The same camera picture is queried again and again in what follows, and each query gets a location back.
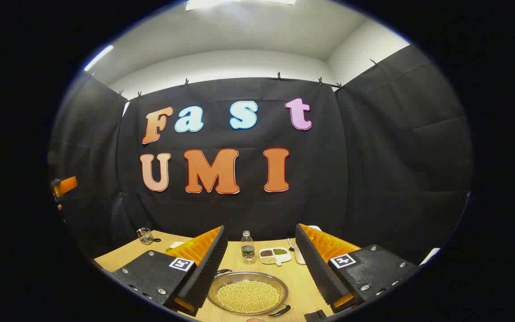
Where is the black backdrop cloth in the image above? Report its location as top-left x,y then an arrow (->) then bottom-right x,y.
47,44 -> 473,269

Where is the steel pot with black handles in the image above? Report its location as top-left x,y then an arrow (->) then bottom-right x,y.
207,269 -> 292,318

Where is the clear plastic water bottle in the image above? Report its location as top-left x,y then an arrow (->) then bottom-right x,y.
241,230 -> 256,265

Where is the white divided bean dish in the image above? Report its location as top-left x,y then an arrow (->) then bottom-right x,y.
258,247 -> 292,267

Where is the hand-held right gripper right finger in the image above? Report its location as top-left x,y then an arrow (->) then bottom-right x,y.
294,223 -> 420,314

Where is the pile of soybeans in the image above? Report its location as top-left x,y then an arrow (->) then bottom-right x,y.
216,280 -> 281,314

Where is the wire mesh basket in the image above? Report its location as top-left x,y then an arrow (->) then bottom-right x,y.
136,228 -> 156,246

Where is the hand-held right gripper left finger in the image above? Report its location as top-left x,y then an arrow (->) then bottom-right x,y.
111,225 -> 229,317

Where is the white countertop appliance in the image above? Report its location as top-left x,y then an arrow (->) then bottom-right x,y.
292,225 -> 323,265

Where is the ceiling light panel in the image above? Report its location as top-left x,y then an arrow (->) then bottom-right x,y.
186,0 -> 297,12
83,45 -> 114,72

